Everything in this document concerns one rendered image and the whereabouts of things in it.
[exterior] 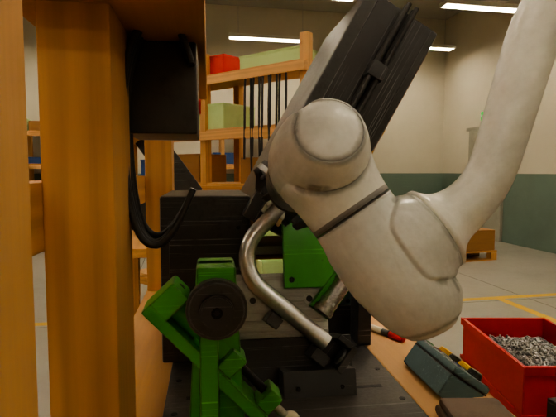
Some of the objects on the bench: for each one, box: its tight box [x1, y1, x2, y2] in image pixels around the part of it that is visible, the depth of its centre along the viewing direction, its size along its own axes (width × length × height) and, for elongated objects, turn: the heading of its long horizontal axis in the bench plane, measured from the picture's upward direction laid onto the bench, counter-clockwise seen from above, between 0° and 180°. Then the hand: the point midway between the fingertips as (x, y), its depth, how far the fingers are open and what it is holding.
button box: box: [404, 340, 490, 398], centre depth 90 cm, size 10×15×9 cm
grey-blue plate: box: [328, 292, 351, 334], centre depth 115 cm, size 10×2×14 cm
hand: (277, 209), depth 88 cm, fingers closed on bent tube, 3 cm apart
